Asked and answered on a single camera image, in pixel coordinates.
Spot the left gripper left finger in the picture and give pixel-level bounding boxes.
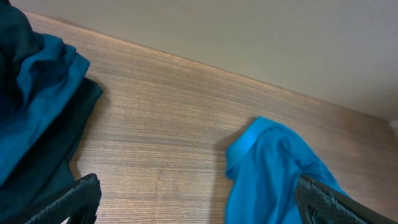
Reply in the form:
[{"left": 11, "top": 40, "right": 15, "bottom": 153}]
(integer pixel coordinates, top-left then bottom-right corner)
[{"left": 0, "top": 173, "right": 103, "bottom": 224}]

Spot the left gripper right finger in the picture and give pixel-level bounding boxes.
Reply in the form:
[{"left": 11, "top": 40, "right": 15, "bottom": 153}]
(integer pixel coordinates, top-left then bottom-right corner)
[{"left": 295, "top": 175, "right": 397, "bottom": 224}]

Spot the blue polo shirt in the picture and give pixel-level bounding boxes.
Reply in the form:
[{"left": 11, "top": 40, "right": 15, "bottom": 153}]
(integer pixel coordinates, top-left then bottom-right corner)
[{"left": 224, "top": 117, "right": 341, "bottom": 224}]

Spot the black folded garment bottom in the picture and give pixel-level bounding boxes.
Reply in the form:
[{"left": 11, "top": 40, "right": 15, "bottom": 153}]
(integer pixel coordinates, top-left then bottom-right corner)
[{"left": 1, "top": 78, "right": 103, "bottom": 218}]

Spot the black folded garment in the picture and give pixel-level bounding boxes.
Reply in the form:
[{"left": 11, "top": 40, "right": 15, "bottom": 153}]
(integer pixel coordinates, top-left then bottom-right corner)
[
  {"left": 1, "top": 0, "right": 43, "bottom": 121},
  {"left": 1, "top": 78, "right": 103, "bottom": 218}
]

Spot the navy blue folded garment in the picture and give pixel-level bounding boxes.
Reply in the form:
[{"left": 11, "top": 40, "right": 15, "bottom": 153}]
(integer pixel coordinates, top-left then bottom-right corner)
[{"left": 1, "top": 34, "right": 90, "bottom": 183}]

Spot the black folded garment top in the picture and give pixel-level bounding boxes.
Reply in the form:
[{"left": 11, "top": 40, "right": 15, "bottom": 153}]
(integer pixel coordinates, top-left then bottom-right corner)
[{"left": 1, "top": 0, "right": 43, "bottom": 121}]

